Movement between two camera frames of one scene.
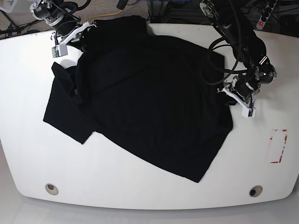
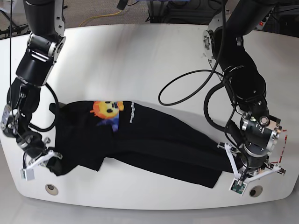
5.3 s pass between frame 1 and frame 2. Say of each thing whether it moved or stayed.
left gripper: moved
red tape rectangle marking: stayed
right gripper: moved
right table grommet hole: stayed
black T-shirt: moved
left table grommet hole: stayed
